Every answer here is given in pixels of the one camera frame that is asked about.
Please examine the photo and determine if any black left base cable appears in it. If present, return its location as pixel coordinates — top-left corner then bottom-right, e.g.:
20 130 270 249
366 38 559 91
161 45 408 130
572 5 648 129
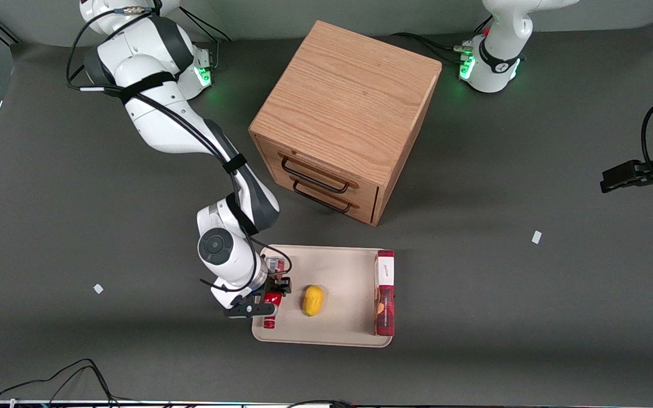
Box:
389 16 494 64

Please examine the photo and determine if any black floor cable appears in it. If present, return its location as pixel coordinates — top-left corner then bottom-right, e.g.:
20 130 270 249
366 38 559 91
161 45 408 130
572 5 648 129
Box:
0 351 120 407

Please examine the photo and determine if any red ketchup bottle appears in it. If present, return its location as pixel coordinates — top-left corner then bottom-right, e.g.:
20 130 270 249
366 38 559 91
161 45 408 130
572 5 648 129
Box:
262 256 286 330

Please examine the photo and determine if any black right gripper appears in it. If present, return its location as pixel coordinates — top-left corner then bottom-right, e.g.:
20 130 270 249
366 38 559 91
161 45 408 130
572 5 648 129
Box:
209 273 294 320

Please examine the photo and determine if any beige plastic tray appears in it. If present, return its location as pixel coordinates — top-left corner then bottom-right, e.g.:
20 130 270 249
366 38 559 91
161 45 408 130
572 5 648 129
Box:
251 244 395 348

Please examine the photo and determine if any red cookie box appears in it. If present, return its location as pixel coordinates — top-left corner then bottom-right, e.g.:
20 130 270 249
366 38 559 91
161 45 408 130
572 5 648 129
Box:
374 249 396 337

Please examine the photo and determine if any yellow lemon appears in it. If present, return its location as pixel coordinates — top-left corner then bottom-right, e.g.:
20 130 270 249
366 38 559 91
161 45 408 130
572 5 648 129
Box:
302 285 325 317

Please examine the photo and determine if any black metal drawer handle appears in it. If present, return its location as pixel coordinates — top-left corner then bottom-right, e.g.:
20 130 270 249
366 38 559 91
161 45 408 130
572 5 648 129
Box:
292 180 354 214
280 154 352 194

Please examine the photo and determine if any wooden two-drawer cabinet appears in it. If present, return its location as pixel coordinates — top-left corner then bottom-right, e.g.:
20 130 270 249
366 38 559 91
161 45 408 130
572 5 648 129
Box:
248 20 443 227

